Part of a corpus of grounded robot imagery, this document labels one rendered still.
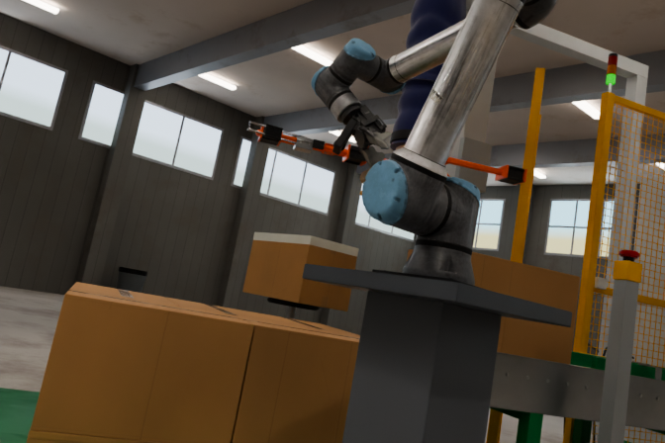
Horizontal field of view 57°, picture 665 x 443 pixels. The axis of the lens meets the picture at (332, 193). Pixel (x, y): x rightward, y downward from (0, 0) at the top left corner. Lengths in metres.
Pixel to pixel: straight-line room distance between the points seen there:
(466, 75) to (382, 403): 0.81
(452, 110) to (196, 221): 10.37
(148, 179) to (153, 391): 9.31
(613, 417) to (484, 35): 1.47
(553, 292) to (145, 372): 1.59
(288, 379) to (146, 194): 9.25
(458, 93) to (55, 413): 1.47
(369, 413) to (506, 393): 0.88
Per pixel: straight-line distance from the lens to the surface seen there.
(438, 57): 1.84
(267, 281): 3.92
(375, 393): 1.60
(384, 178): 1.49
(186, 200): 11.60
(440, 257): 1.58
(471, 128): 3.90
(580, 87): 7.99
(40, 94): 10.72
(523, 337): 2.60
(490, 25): 1.53
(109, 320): 2.05
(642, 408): 2.82
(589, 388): 2.62
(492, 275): 2.50
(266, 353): 2.14
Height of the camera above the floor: 0.66
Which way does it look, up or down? 10 degrees up
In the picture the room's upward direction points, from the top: 11 degrees clockwise
